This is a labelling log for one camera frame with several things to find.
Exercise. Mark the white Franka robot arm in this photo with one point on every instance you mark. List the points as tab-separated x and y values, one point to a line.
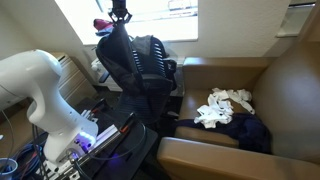
43	100

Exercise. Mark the window frame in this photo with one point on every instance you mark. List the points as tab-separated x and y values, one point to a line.
166	10

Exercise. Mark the dark grey backpack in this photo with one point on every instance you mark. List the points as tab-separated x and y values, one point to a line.
120	60

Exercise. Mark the beige wooden drawer cabinet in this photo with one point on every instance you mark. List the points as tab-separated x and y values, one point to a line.
71	80

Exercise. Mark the dark blue cloth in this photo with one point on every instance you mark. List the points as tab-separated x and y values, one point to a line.
253	131

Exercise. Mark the black slatted office chair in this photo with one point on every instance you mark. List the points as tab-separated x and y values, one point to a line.
160	66

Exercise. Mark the white paper cup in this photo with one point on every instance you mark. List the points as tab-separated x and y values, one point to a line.
7	168

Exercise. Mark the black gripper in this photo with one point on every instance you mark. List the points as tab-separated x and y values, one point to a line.
119	4

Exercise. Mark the small white cloth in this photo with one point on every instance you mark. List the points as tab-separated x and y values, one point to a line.
220	93
243	96

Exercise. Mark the maroon and blue cap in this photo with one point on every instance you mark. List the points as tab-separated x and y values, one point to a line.
101	26

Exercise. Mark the brown leather armchair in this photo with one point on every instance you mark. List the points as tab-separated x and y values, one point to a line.
200	160

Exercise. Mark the black red bar clamp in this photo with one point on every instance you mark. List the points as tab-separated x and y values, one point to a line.
128	121
100	105

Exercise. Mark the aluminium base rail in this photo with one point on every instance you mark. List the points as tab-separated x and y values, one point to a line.
106	133

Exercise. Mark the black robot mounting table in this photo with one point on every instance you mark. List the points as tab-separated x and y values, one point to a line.
133	156

